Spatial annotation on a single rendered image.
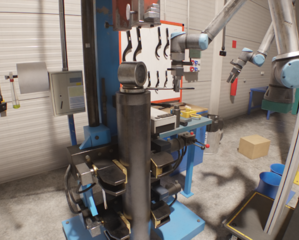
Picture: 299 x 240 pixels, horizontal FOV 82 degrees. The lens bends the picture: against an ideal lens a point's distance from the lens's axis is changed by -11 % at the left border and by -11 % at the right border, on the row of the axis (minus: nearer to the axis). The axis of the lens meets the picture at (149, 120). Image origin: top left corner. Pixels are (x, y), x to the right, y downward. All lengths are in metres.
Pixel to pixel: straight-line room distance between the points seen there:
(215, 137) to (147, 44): 2.06
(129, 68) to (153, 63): 2.58
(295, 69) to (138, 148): 0.95
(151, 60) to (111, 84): 2.18
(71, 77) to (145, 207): 1.26
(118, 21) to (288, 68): 1.00
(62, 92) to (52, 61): 1.22
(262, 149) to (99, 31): 3.33
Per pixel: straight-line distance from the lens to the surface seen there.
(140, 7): 0.95
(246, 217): 2.04
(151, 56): 3.64
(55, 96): 1.84
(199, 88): 4.68
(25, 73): 1.78
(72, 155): 1.32
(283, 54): 1.18
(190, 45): 1.16
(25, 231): 2.50
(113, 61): 1.53
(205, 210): 2.46
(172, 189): 1.87
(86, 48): 1.39
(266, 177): 2.75
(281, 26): 1.18
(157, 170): 1.29
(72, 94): 1.87
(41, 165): 3.35
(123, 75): 1.12
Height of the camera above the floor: 1.66
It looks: 18 degrees down
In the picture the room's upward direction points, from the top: straight up
